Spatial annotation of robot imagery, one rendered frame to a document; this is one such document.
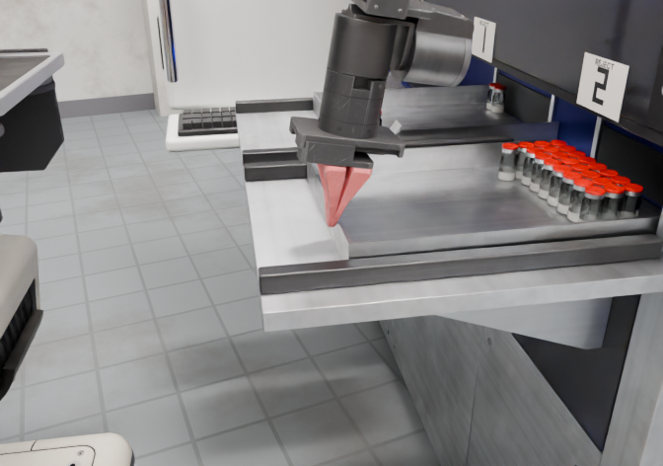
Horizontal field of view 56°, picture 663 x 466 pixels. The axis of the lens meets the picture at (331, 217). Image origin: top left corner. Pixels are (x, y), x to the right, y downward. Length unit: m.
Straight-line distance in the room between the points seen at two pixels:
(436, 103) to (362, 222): 0.55
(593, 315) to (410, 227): 0.24
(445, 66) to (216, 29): 0.93
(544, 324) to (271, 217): 0.33
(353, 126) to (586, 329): 0.38
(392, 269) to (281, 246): 0.13
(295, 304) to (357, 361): 1.38
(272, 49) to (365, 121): 0.92
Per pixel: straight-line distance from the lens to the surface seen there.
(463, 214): 0.73
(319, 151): 0.57
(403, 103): 1.18
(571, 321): 0.77
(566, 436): 0.94
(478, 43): 1.09
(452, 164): 0.87
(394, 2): 0.54
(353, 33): 0.56
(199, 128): 1.29
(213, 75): 1.48
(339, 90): 0.57
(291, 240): 0.66
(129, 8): 4.66
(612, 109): 0.76
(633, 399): 0.78
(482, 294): 0.59
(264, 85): 1.49
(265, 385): 1.85
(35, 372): 2.08
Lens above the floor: 1.18
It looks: 25 degrees down
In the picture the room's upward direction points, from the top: straight up
